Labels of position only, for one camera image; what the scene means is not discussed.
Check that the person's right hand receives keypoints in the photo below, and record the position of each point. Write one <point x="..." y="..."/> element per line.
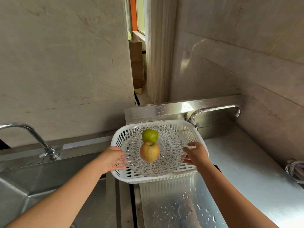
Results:
<point x="198" y="155"/>

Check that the person's left hand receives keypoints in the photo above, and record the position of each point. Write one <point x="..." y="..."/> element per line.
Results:
<point x="111" y="160"/>

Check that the clear cut glass plate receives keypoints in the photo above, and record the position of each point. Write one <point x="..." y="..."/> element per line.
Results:
<point x="166" y="161"/>

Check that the yellow-red apple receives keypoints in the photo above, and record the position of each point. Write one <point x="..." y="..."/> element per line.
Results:
<point x="149" y="151"/>

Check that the green apple fruit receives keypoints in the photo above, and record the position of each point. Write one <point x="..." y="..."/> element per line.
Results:
<point x="150" y="135"/>

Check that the curved chrome faucet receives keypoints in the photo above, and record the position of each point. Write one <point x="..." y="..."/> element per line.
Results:
<point x="31" y="132"/>

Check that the person's left forearm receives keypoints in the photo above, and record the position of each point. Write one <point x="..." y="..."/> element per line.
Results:
<point x="57" y="199"/>

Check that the person's right forearm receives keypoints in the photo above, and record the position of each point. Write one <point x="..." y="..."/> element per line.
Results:
<point x="235" y="199"/>

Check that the white slotted plastic basket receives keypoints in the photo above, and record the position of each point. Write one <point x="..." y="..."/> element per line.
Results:
<point x="185" y="174"/>

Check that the angular chrome faucet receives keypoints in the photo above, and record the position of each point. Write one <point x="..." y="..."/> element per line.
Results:
<point x="213" y="109"/>

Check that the steel backsplash panel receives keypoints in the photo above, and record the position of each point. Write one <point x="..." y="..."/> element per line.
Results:
<point x="166" y="110"/>

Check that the stainless steel sink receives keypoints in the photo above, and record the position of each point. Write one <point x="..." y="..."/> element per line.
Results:
<point x="35" y="182"/>

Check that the white pleated curtain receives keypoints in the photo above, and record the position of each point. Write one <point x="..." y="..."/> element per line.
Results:
<point x="159" y="49"/>

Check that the orange window frame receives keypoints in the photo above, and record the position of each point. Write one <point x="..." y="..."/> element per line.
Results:
<point x="136" y="16"/>

